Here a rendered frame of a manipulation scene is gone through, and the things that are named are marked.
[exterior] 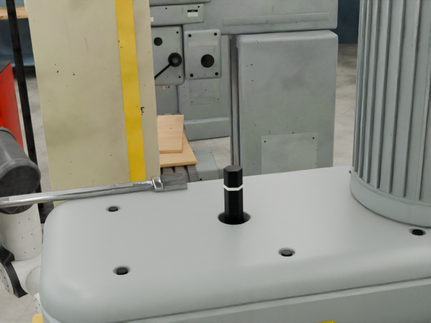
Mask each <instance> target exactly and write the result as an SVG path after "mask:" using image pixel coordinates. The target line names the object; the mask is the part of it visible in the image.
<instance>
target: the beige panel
mask: <svg viewBox="0 0 431 323"><path fill-rule="evenodd" d="M26 4H27V9H28V19H29V24H30V33H31V42H32V48H33V56H34V62H35V71H36V76H37V85H38V94H39V99H40V109H41V114H42V123H43V128H44V137H45V143H46V151H47V160H48V165H49V175H50V180H51V189H52V191H58V190H68V189H74V188H85V187H90V186H101V185H111V184H117V183H127V182H133V181H144V180H150V179H151V177H152V176H160V175H161V174H160V155H159V145H158V126H157V116H156V97H155V79H154V68H153V50H152V40H151V21H150V11H149V0H26Z"/></svg>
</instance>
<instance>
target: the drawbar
mask: <svg viewBox="0 0 431 323"><path fill-rule="evenodd" d="M223 175H224V185H225V186H226V187H228V188H239V187H240V186H241V185H243V180H242V167H240V166H238V165H228V166H227V167H225V168H224V169H223ZM224 219H225V224H229V225H238V224H243V223H244V219H243V187H242V188H241V189H240V190H227V189H225V188H224Z"/></svg>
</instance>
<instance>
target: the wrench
mask: <svg viewBox="0 0 431 323"><path fill-rule="evenodd" d="M181 180H183V174H182V173H181V172H179V173H173V174H162V175H160V176H152V177H151V179H150V180H144V181H133V182H127V183H117V184H111V185H101V186H90V187H85V188H74V189H68V190H58V191H52V192H41V193H35V194H25V195H15V196H9V197H0V208H6V207H12V206H22V205H28V204H38V203H48V202H54V201H64V200H70V199H80V198H86V197H96V196H102V195H112V194H122V193H128V192H138V191H144V190H152V189H153V188H154V190H155V192H163V191H164V192H169V191H175V190H185V189H187V182H186V181H181ZM171 181H181V182H175V183H165V182H171ZM162 183H164V184H162Z"/></svg>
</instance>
